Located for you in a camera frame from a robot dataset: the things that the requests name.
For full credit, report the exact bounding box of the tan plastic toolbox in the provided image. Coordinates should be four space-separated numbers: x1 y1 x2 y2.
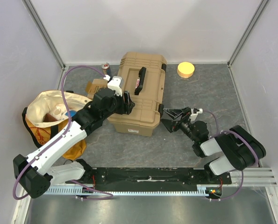
108 52 167 137

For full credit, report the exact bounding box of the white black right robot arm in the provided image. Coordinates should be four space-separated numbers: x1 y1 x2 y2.
161 107 266 184

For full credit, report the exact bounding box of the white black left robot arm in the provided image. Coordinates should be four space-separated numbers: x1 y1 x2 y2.
13 88 135 200

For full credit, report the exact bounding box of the red silver drink can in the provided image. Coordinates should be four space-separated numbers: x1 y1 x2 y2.
101 63 113 78

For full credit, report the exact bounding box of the brown cardboard box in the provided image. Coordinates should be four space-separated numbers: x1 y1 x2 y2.
86 79 108 99

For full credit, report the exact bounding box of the white paper roll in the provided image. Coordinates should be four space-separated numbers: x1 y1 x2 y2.
50 104 67 120

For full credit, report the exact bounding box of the yellow canvas tote bag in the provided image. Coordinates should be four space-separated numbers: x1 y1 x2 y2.
22 90 91 160

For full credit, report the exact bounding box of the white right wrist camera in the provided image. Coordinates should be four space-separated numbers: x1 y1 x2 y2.
190 108 203 122

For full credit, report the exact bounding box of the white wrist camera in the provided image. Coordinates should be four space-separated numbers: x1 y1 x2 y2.
103 75 124 97
190 108 203 122

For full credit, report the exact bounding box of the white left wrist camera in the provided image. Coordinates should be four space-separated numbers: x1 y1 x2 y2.
103 75 124 97

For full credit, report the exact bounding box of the grey slotted cable duct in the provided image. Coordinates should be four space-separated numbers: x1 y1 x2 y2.
45 185 207 196

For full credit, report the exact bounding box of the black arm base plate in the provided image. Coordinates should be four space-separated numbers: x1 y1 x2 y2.
78 167 232 187

